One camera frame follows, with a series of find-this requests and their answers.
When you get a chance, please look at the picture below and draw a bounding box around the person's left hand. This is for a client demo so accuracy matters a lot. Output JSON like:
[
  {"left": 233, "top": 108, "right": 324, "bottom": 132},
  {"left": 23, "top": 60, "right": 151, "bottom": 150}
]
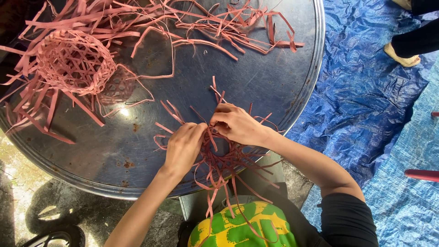
[{"left": 165, "top": 122, "right": 209, "bottom": 176}]

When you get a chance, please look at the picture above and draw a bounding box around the black sandal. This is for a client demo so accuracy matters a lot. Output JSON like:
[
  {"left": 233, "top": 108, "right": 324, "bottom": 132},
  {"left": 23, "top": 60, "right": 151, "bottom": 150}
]
[{"left": 21, "top": 225, "right": 86, "bottom": 247}]

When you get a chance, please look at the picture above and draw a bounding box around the round metal table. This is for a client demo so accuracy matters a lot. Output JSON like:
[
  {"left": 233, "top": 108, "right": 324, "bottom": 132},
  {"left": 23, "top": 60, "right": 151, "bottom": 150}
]
[{"left": 0, "top": 0, "right": 326, "bottom": 201}]

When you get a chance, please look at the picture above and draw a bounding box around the person's right hand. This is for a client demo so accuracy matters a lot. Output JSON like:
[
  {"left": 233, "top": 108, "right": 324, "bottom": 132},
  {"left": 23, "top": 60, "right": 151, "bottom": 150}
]
[{"left": 209, "top": 103, "right": 271, "bottom": 147}]

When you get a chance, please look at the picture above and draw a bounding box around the blue plastic tarp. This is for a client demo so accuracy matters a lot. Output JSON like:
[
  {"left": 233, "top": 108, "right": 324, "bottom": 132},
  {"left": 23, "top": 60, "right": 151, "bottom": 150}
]
[{"left": 285, "top": 0, "right": 439, "bottom": 247}]

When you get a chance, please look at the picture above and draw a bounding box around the red plastic stool leg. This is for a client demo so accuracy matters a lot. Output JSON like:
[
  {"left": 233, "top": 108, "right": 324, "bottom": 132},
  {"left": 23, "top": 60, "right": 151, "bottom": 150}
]
[{"left": 404, "top": 169, "right": 439, "bottom": 183}]

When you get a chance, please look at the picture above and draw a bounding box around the finished pink woven basket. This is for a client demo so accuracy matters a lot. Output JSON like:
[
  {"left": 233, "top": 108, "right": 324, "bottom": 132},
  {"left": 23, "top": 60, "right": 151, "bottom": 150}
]
[{"left": 36, "top": 30, "right": 118, "bottom": 96}]

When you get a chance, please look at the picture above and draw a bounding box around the unfinished pink woven strip basket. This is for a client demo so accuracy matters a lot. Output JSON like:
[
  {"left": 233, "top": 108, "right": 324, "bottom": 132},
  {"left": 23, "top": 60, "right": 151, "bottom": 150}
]
[{"left": 153, "top": 76, "right": 285, "bottom": 247}]

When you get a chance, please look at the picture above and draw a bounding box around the green and yellow shirt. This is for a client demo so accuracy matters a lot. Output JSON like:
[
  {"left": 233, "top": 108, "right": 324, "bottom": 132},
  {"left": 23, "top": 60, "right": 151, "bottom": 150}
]
[{"left": 187, "top": 201, "right": 297, "bottom": 247}]

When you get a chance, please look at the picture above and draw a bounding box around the heap of loose pink strips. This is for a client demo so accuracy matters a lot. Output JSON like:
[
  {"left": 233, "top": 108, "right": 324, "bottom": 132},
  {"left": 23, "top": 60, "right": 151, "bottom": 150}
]
[{"left": 0, "top": 0, "right": 305, "bottom": 145}]

